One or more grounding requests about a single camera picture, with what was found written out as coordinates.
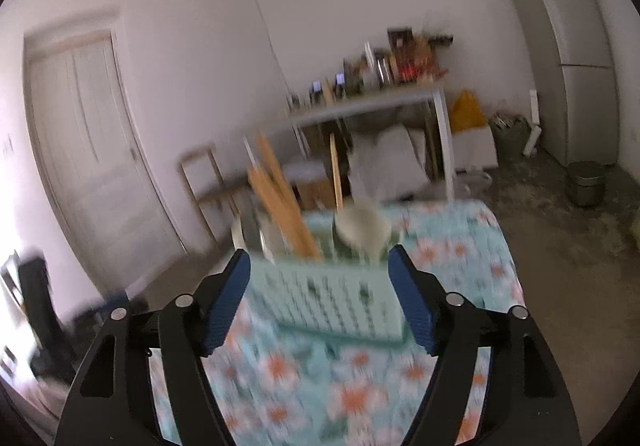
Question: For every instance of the white panel door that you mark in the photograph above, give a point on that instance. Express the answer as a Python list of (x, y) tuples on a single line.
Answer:
[(90, 141)]

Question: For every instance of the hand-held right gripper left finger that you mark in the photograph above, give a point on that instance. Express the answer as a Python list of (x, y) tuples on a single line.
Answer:
[(227, 306)]

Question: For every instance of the floral blue tablecloth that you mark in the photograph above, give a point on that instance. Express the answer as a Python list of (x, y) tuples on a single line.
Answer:
[(465, 246)]

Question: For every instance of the green plastic utensil basket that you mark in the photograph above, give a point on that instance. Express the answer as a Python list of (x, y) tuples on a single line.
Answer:
[(330, 301)]

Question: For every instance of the white table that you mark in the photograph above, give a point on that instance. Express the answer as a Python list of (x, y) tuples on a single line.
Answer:
[(380, 98)]

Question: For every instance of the black charging device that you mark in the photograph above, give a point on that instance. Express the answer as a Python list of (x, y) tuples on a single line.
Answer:
[(316, 88), (339, 80)]

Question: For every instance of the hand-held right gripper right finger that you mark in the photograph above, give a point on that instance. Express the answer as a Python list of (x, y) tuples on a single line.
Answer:
[(412, 306)]

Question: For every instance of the grey refrigerator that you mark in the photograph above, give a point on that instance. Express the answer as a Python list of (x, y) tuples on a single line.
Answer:
[(565, 51)]

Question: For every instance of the metal cup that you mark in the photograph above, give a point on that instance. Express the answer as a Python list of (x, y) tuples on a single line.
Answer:
[(382, 72)]

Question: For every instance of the wooden chopstick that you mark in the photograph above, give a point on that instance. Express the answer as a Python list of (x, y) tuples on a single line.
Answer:
[(336, 176), (287, 198), (267, 206), (280, 216)]

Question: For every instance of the white foam box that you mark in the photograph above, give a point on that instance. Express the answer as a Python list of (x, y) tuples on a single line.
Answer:
[(305, 171)]

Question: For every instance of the red snack bag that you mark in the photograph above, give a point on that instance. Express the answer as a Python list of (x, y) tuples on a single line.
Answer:
[(422, 61)]

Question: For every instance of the green jar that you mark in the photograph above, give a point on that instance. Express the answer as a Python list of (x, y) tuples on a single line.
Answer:
[(356, 81)]

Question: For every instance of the metal spoon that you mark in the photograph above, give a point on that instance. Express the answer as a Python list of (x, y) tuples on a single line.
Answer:
[(254, 236)]

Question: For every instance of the wall switch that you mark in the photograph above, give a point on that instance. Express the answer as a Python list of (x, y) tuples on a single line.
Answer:
[(7, 147)]

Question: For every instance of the clear plastic bag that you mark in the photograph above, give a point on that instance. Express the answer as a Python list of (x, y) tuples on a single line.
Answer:
[(475, 179)]

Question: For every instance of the wooden chair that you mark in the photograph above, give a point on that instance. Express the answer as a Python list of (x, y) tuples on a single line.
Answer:
[(220, 193)]

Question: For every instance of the brown cardboard box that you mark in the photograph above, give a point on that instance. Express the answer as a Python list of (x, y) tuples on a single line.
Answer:
[(315, 194)]

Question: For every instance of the white pillow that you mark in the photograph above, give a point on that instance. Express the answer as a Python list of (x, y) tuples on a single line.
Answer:
[(395, 161)]

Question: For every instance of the white pipe piece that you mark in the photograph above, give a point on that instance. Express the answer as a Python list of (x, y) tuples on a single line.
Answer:
[(534, 106)]

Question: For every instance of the red label bottle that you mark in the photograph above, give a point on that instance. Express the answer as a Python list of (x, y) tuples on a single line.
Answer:
[(402, 58)]

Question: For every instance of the green sack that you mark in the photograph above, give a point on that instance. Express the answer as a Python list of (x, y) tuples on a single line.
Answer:
[(510, 138)]

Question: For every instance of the yellow plastic bag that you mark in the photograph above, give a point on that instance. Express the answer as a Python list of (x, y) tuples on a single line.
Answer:
[(467, 113)]

